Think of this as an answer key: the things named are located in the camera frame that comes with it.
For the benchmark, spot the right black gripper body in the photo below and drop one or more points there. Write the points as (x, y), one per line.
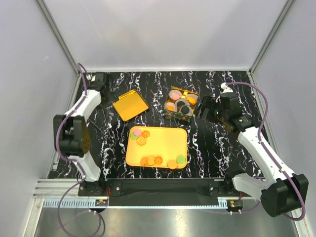
(215, 113)

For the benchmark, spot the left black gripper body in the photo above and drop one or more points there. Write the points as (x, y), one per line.
(108, 99)

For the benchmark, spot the orange fish cookie top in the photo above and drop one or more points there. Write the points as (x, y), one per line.
(191, 100)

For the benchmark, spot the orange fish cookie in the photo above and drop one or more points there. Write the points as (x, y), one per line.
(191, 100)
(170, 107)

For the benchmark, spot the black sandwich cookie bottom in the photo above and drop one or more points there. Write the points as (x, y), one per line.
(185, 109)

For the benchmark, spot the black sandwich cookie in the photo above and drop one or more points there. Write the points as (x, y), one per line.
(185, 109)
(181, 102)

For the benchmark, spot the gold tin lid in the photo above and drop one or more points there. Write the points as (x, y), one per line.
(130, 104)

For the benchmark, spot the green gold cookie tin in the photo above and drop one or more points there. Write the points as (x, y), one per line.
(177, 116)

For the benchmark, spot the pink sandwich cookie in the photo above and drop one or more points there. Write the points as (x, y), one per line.
(175, 96)
(137, 132)

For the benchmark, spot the metal serving tongs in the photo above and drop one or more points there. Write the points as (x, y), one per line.
(104, 125)

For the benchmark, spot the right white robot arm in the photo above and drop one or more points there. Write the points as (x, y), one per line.
(282, 191)

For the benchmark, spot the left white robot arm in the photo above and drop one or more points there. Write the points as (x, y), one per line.
(72, 139)

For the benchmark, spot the white paper cup back right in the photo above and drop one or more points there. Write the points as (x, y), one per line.
(192, 95)

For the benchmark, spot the white paper cup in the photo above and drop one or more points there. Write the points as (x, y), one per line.
(174, 91)
(183, 105)
(192, 95)
(170, 104)
(189, 114)

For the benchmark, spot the white paper cup front right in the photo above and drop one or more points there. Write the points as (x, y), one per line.
(189, 114)

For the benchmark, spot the white paper cup centre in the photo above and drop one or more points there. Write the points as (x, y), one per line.
(183, 105)

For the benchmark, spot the white paper cup back left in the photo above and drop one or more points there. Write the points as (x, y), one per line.
(174, 91)

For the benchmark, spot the white paper cup front left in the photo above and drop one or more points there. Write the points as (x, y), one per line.
(170, 104)

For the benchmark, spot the green sandwich cookie bottom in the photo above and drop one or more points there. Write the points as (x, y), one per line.
(180, 159)

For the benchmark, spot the green sandwich cookie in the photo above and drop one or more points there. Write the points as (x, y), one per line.
(180, 159)
(134, 137)

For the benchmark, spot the green sandwich cookie top left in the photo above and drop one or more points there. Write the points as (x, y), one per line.
(134, 137)

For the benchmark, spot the orange swirl cookie top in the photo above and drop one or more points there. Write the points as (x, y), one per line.
(146, 134)

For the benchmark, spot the orange swirl cookie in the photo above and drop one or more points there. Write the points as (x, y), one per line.
(158, 160)
(146, 134)

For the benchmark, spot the round tan biscuit bottom right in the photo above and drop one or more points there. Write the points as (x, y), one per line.
(172, 164)

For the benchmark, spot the round tan biscuit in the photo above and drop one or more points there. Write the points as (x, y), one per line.
(172, 164)
(141, 140)
(151, 160)

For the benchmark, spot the round tan biscuit top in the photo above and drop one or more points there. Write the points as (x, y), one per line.
(141, 140)

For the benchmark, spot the orange swirl cookie bottom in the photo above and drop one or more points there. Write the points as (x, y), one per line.
(158, 160)

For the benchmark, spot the yellow serving tray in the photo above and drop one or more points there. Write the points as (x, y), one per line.
(165, 142)

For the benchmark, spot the orange shell cookie bottom left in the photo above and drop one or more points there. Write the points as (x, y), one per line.
(143, 161)

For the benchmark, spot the left aluminium frame post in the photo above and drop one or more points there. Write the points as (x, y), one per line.
(54, 28)

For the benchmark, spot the aluminium frame post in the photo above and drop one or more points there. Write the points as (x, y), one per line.
(54, 28)
(276, 26)

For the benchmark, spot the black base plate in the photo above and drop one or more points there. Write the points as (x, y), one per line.
(197, 190)

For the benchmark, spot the right aluminium frame post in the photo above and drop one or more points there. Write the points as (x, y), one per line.
(276, 26)

